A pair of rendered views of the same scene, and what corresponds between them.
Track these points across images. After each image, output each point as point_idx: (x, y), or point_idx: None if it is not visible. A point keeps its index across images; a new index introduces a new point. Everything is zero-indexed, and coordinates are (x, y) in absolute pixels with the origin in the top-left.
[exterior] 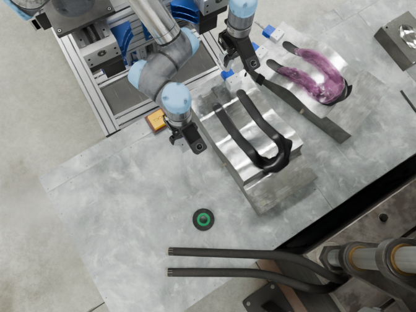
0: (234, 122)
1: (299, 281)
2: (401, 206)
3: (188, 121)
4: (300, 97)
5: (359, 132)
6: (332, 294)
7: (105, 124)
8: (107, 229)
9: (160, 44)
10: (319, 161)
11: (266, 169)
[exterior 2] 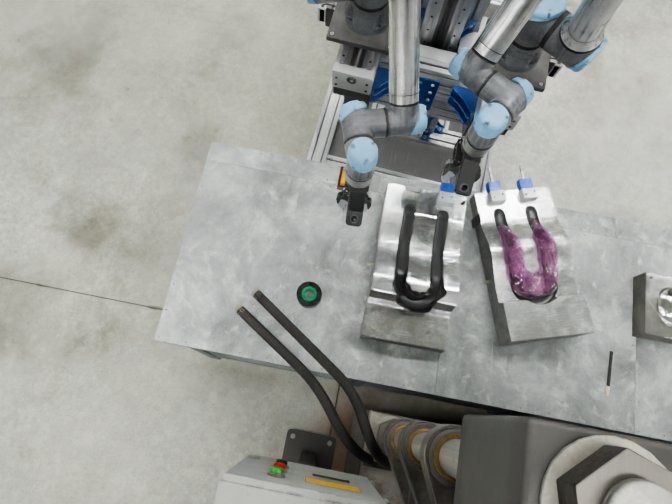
0: (413, 235)
1: (339, 418)
2: None
3: (361, 187)
4: (496, 266)
5: (528, 352)
6: (361, 468)
7: (314, 155)
8: (225, 231)
9: (390, 101)
10: (462, 342)
11: (402, 301)
